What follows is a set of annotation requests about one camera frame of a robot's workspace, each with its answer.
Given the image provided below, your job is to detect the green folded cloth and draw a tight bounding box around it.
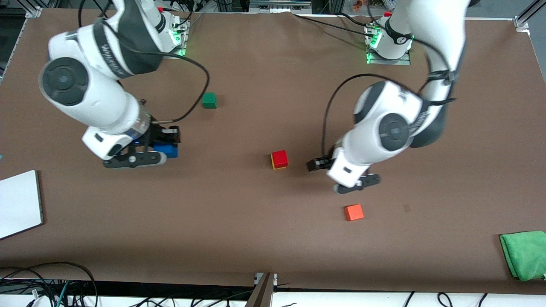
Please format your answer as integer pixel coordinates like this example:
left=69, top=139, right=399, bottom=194
left=500, top=231, right=546, bottom=281

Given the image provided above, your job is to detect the aluminium frame profile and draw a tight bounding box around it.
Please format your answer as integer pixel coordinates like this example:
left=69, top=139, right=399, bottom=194
left=514, top=0, right=546, bottom=29

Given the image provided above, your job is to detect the dark metal strut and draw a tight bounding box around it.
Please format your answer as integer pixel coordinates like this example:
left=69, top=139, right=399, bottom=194
left=245, top=273, right=276, bottom=307

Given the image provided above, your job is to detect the brown table cover sheet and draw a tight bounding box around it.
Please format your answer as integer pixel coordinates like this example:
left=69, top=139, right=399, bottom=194
left=0, top=9, right=546, bottom=295

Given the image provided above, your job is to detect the white flat board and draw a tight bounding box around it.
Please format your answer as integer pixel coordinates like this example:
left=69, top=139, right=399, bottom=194
left=0, top=170, right=44, bottom=240

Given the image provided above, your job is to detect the grey metal rail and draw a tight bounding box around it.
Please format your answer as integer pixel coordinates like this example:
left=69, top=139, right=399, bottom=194
left=250, top=0, right=312, bottom=12

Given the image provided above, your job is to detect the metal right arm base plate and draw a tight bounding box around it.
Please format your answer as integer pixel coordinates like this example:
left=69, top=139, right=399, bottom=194
left=164, top=19, right=187, bottom=59

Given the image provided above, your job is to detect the orange wooden block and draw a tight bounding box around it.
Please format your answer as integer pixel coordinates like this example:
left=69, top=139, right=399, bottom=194
left=345, top=204, right=365, bottom=222

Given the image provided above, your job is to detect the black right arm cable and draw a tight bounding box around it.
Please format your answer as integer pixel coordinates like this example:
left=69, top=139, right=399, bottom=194
left=78, top=0, right=210, bottom=124

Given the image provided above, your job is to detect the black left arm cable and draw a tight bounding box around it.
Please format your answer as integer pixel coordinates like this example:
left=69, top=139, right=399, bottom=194
left=322, top=0, right=459, bottom=158

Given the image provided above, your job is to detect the small aluminium bracket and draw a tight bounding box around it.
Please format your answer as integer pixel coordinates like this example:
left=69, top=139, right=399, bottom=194
left=254, top=272, right=278, bottom=286

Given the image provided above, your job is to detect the black cable to arm base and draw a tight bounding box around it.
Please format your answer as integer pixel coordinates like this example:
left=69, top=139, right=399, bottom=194
left=292, top=13, right=376, bottom=38

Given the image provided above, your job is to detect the teal cable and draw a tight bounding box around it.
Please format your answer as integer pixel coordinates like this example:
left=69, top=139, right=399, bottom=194
left=55, top=281, right=71, bottom=307

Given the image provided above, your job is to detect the white lower shelf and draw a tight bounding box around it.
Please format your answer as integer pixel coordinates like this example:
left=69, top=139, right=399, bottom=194
left=0, top=292, right=546, bottom=307

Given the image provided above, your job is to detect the blue wooden block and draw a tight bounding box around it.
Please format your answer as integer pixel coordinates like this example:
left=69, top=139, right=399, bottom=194
left=153, top=143, right=179, bottom=159

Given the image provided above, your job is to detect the black looped cable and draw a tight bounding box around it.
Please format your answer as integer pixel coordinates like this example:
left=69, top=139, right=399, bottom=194
left=0, top=261, right=99, bottom=307

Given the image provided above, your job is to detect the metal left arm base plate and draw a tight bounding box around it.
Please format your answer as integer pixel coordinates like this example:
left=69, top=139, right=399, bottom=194
left=366, top=23, right=411, bottom=65

